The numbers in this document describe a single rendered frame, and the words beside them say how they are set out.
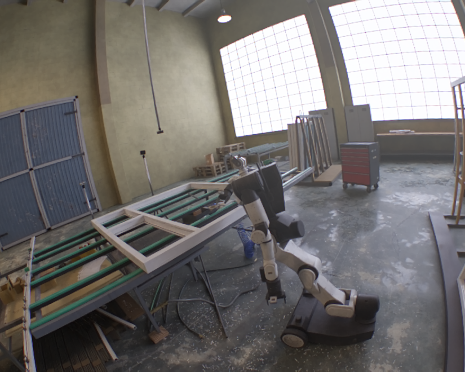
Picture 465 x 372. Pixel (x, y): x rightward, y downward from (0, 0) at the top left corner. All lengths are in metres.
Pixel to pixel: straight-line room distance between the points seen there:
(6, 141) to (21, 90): 1.69
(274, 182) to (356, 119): 6.98
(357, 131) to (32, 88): 11.00
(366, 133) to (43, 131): 10.61
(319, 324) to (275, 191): 1.01
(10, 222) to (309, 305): 7.64
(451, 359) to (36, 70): 9.87
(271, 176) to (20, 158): 7.26
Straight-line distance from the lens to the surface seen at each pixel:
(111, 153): 7.57
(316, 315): 1.73
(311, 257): 1.48
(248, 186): 1.10
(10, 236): 7.89
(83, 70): 8.56
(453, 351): 1.91
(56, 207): 7.61
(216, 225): 1.48
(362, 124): 8.04
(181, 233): 1.58
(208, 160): 8.99
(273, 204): 1.28
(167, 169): 8.92
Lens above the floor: 1.49
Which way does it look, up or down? 13 degrees down
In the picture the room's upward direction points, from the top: 11 degrees counter-clockwise
